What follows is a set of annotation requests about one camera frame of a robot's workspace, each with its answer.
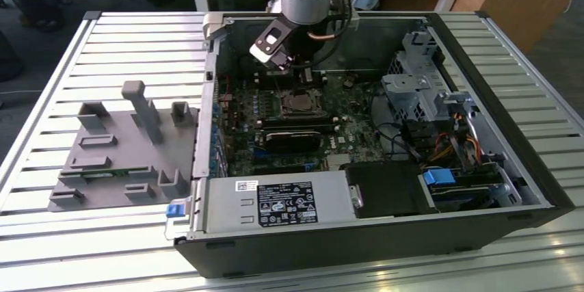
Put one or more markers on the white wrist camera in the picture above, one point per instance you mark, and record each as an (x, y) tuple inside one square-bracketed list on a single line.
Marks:
[(270, 40)]

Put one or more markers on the black plastic shroud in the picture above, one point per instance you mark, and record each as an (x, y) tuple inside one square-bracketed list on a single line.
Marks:
[(388, 189)]

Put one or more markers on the blue case latch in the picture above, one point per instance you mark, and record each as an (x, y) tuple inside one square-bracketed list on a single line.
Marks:
[(176, 210)]

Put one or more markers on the dark chair base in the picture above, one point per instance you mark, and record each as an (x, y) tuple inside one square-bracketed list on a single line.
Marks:
[(42, 11)]

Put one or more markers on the blue expansion slot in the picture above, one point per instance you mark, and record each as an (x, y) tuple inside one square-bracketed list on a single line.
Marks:
[(260, 155)]

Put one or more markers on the green RAM stick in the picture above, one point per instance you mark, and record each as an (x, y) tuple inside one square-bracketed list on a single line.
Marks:
[(120, 172)]

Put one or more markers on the grey power supply unit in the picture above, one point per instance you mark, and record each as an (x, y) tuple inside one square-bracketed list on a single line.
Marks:
[(228, 203)]

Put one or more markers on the CPU socket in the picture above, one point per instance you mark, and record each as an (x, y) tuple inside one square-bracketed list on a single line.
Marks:
[(302, 114)]

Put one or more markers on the black graphics card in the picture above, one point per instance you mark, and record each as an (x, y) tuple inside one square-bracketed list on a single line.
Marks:
[(292, 141)]

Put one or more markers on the green motherboard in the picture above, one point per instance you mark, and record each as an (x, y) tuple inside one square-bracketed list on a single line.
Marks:
[(360, 131)]

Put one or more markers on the silver chipset heatsink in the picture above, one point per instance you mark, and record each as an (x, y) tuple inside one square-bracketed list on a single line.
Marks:
[(339, 162)]

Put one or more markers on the grey parts rack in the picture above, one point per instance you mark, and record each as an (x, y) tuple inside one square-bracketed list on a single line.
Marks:
[(128, 134)]

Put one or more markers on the silver drive cage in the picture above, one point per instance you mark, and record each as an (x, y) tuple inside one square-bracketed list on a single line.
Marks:
[(406, 87)]

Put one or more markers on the blue disk carrier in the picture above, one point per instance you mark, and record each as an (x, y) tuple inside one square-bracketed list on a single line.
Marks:
[(438, 177)]

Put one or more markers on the black open PC case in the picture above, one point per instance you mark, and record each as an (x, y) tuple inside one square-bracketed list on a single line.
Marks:
[(319, 254)]

